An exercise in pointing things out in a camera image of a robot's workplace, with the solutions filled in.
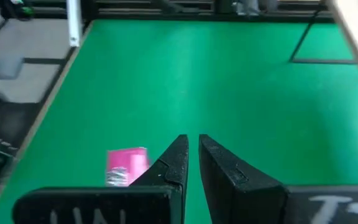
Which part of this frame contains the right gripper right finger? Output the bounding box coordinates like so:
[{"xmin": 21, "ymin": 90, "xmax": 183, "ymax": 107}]
[{"xmin": 198, "ymin": 134, "xmax": 358, "ymax": 224}]

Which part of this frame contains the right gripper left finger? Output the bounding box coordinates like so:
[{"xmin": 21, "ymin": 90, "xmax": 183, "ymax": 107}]
[{"xmin": 12, "ymin": 134, "xmax": 190, "ymax": 224}]

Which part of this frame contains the Raisin Bran cereal box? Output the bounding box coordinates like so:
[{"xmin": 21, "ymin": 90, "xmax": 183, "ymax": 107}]
[{"xmin": 105, "ymin": 147, "xmax": 151, "ymax": 188}]

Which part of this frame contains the green table mat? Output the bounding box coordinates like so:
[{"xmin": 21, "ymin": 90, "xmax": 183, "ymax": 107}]
[{"xmin": 0, "ymin": 19, "xmax": 358, "ymax": 224}]

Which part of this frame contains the white vertical post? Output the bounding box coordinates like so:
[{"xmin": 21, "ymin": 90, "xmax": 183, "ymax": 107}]
[{"xmin": 66, "ymin": 0, "xmax": 83, "ymax": 47}]

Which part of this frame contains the black metal rig frame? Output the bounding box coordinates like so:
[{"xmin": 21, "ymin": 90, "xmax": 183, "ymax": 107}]
[{"xmin": 82, "ymin": 0, "xmax": 335, "ymax": 23}]

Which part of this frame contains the grey arm base bracket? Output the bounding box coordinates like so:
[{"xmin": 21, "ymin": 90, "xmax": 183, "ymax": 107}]
[{"xmin": 234, "ymin": 0, "xmax": 280, "ymax": 16}]

